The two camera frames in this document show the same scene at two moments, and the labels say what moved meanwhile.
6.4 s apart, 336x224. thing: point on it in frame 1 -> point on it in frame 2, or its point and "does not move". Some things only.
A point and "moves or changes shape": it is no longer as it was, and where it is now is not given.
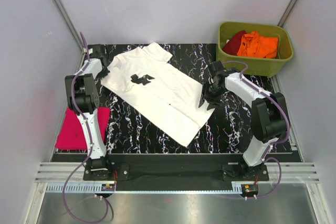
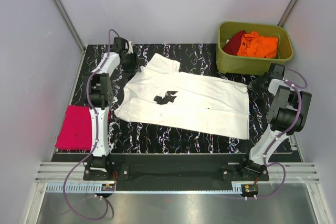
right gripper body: [211, 93] -> [255, 85]
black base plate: [127, 177] does not move
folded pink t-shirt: [71, 135] does not move
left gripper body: [104, 73] -> [130, 63]
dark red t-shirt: [232, 46] does not move
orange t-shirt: [253, 45] does not move
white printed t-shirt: [157, 93] moves or changes shape
